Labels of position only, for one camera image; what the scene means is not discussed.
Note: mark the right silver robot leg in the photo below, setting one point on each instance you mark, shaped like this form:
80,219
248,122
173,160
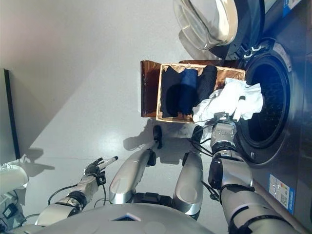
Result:
190,182

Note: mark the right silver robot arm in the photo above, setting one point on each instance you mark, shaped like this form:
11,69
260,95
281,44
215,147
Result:
236,175

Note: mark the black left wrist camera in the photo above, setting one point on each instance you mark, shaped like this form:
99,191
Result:
101,178

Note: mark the grey front-load washing machine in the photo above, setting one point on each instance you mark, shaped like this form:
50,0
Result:
292,109

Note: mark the blue folded cloth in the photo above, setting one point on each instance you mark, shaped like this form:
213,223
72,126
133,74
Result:
187,90

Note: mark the left silver robot leg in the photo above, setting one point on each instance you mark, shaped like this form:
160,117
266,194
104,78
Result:
129,175

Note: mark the silver robot torso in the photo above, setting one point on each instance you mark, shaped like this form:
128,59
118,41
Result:
109,221

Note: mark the wicker laundry basket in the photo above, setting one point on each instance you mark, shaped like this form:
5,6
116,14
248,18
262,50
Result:
229,73

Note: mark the brown glossy side table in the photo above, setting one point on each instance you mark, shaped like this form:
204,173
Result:
148,90

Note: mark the black power adapter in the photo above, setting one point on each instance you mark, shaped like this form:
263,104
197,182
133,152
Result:
8,210

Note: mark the round glass washing machine door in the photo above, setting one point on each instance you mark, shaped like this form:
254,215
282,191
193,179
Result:
214,22

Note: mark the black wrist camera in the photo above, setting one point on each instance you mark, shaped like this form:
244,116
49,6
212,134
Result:
221,116
101,178

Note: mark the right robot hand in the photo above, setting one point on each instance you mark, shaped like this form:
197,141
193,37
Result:
241,103

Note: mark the black cloth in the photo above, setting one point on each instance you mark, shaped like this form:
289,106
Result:
170,92
207,83

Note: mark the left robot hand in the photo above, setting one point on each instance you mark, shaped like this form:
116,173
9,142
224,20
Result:
93,168

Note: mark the white cloth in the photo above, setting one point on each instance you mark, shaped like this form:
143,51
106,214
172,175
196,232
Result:
229,97

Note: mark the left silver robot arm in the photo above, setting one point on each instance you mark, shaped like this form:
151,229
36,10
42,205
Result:
61,209

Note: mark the white blue energy label sticker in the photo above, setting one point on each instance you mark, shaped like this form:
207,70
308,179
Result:
282,192

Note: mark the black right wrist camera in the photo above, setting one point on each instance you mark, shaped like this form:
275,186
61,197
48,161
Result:
221,116

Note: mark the silver robot leg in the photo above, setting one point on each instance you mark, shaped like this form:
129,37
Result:
129,175
190,182

